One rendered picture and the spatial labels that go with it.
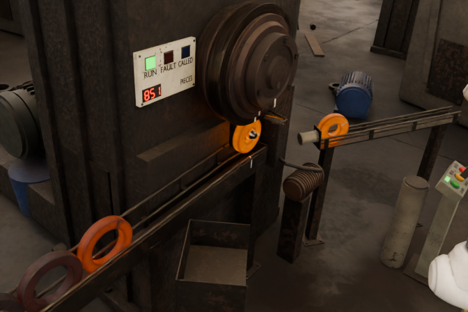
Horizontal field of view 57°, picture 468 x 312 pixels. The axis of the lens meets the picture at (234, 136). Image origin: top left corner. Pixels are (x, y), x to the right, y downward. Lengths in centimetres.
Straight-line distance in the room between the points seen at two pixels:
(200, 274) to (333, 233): 130
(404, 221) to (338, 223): 51
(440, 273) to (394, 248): 88
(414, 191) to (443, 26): 222
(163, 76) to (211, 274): 67
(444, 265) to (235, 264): 67
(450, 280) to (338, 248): 105
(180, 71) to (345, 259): 145
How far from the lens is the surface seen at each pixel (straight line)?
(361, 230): 271
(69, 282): 144
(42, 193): 251
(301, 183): 206
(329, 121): 212
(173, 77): 151
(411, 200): 227
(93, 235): 138
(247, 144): 180
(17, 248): 260
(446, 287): 160
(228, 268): 150
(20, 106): 253
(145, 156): 153
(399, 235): 240
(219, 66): 147
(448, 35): 419
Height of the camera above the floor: 169
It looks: 29 degrees down
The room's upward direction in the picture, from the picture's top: 4 degrees clockwise
